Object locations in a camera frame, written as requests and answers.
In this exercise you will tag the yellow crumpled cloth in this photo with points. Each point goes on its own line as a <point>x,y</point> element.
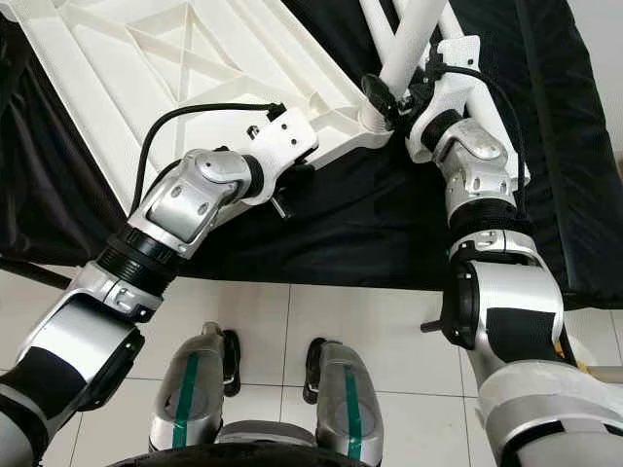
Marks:
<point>572,358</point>

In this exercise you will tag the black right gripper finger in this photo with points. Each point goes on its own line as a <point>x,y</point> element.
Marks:
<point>380,97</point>

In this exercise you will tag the black robot right foot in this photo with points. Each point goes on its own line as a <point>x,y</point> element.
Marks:
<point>312,372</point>

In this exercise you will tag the black table cloth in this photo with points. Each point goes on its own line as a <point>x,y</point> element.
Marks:
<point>331,224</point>

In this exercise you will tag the silver robot leg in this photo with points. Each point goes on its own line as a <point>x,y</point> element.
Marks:
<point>352,407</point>
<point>188,399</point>

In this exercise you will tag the grey bar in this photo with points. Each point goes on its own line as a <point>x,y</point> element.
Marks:
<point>605,374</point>

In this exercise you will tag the black robot torso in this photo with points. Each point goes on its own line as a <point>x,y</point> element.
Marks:
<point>253,459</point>

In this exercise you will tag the black robot left foot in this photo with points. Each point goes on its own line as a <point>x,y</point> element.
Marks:
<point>231,365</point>

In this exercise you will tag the silver robot right leg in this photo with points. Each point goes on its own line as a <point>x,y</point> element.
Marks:
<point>352,407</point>

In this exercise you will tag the white plastic children table top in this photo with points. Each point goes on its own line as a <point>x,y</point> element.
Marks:
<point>156,68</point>

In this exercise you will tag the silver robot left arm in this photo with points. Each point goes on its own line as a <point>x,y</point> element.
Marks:
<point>175,204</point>

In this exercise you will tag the black robot foot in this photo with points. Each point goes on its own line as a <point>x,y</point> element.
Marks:
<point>231,365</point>
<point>312,372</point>

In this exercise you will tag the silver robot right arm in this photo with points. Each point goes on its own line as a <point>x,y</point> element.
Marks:
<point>487,195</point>

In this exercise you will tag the silver robot left leg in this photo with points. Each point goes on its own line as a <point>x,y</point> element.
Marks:
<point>188,399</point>

